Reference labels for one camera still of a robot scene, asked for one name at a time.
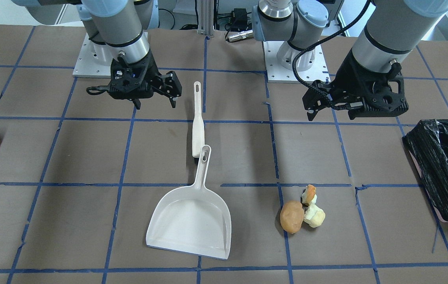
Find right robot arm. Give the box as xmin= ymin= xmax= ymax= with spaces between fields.
xmin=14 ymin=0 xmax=182 ymax=109

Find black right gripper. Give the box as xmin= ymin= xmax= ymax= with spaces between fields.
xmin=108 ymin=51 xmax=182 ymax=110

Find white plastic dustpan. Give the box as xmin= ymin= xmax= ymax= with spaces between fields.
xmin=146 ymin=144 xmax=232 ymax=260

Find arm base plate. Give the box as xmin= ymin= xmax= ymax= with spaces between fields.
xmin=263 ymin=41 xmax=331 ymax=84
xmin=72 ymin=32 xmax=149 ymax=78

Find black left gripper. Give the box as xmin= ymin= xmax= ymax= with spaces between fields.
xmin=302 ymin=52 xmax=409 ymax=121

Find silver metal cylinder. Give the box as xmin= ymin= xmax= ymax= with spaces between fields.
xmin=225 ymin=30 xmax=254 ymax=43

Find white hand brush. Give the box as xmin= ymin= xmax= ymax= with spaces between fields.
xmin=192 ymin=81 xmax=205 ymax=159

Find round brown bread roll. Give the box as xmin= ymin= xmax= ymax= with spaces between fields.
xmin=280 ymin=201 xmax=305 ymax=234

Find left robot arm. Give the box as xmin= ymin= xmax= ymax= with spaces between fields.
xmin=251 ymin=0 xmax=448 ymax=121

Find small orange bread piece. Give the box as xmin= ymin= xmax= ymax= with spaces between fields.
xmin=301 ymin=185 xmax=317 ymax=206

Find pale bread chunk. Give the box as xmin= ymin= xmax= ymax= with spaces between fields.
xmin=303 ymin=194 xmax=326 ymax=228

